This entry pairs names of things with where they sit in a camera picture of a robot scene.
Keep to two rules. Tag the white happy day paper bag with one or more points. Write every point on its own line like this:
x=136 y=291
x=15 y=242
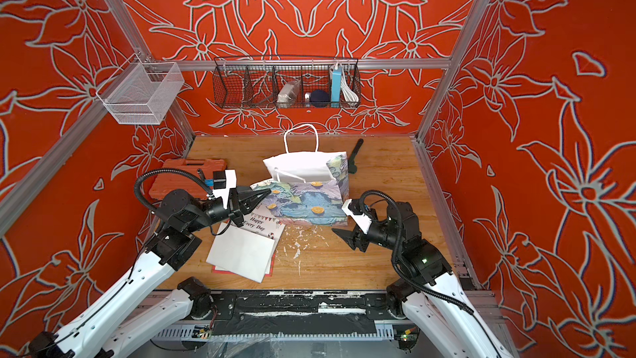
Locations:
x=247 y=251

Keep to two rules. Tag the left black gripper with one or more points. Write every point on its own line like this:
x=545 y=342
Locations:
x=240 y=204

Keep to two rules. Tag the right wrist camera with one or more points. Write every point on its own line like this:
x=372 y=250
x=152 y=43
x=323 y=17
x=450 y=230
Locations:
x=352 y=209

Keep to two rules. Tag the orange plastic tool case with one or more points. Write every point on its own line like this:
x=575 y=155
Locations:
x=166 y=182

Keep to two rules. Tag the dark blue round object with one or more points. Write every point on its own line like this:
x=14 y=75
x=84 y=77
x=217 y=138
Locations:
x=320 y=98

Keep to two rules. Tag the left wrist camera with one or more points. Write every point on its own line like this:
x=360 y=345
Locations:
x=223 y=182

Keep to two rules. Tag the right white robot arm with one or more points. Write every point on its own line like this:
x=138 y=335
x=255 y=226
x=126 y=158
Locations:
x=427 y=293

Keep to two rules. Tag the black wire wall basket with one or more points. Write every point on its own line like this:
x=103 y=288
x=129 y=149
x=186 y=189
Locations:
x=243 y=83

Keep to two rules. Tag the red RICH paper bag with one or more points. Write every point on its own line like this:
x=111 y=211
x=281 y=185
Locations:
x=268 y=273

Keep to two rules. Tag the white wire mesh basket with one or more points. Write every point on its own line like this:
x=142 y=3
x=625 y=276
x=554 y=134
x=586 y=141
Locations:
x=141 y=93

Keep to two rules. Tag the silver packet in basket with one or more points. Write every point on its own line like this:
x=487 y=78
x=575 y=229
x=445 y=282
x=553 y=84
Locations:
x=288 y=94

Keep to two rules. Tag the dark green wrench tool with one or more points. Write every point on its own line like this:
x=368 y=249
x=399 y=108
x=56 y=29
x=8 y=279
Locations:
x=352 y=168

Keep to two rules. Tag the white slotted cable duct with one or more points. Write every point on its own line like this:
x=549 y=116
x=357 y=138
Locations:
x=196 y=333

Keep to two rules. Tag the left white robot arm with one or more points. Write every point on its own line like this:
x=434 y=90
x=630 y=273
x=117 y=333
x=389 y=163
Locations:
x=105 y=328

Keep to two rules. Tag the light blue box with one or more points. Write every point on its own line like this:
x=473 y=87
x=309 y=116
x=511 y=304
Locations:
x=336 y=80

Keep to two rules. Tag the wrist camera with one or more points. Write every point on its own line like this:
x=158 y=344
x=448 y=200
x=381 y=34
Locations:
x=352 y=209
x=223 y=182

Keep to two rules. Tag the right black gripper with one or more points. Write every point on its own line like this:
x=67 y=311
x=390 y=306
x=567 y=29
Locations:
x=351 y=239

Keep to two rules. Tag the colourful patterned paper bag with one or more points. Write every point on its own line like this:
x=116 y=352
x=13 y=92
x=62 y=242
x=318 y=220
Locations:
x=308 y=188

